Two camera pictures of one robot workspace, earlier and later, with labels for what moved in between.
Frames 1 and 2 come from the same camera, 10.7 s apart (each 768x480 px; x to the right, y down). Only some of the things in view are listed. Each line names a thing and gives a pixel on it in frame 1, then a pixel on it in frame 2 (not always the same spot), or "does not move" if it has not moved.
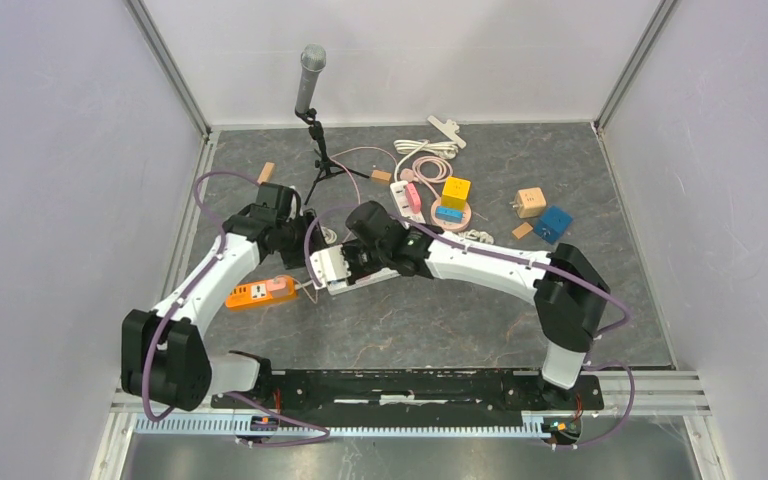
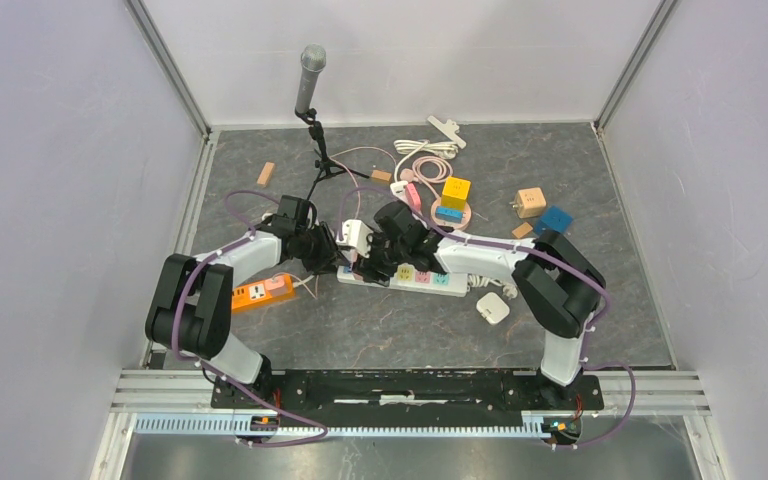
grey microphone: x=313 y=59 does not move
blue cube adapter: x=552 y=223 does not move
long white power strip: x=338 y=287 to x=405 y=277
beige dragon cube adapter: x=529 y=202 does not move
